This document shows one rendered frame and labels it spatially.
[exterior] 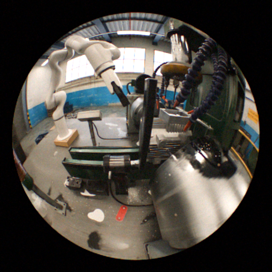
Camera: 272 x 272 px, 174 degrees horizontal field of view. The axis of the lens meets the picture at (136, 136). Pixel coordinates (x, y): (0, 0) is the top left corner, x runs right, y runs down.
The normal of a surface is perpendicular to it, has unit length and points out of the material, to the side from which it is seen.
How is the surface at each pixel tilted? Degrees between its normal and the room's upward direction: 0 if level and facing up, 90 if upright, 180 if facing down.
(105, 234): 0
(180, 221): 66
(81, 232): 0
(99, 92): 90
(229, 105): 90
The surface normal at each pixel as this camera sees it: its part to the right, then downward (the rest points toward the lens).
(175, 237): -0.93, -0.23
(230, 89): -0.99, 0.02
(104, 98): 0.05, 0.52
